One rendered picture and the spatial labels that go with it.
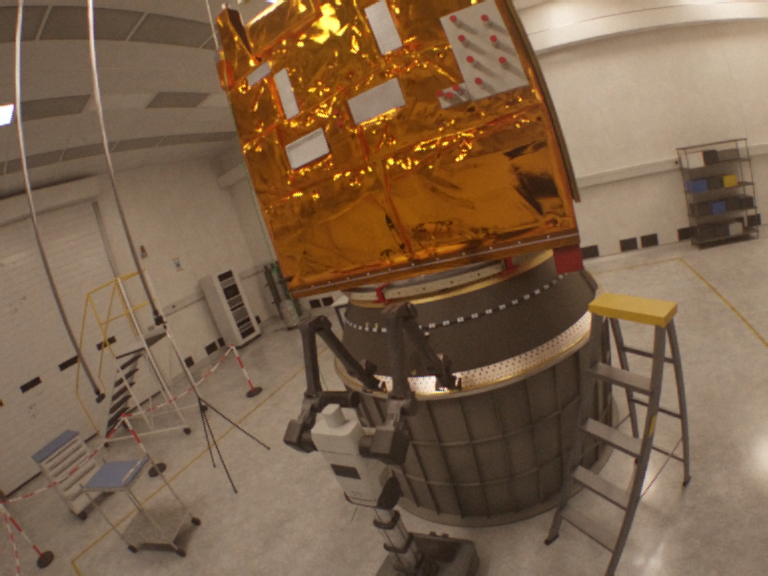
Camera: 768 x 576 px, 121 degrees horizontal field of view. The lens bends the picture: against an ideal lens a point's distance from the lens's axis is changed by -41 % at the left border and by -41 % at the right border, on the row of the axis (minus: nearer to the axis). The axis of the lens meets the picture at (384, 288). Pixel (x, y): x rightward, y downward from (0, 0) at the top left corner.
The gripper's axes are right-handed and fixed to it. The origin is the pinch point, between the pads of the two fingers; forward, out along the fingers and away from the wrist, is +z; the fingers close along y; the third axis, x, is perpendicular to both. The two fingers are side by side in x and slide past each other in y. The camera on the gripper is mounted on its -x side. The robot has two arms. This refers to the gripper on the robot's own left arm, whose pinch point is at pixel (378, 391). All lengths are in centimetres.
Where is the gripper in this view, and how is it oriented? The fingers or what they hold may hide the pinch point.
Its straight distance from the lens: 211.0
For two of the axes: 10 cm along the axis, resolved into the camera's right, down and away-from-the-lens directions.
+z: 4.8, 6.3, 6.1
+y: -8.5, 1.6, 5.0
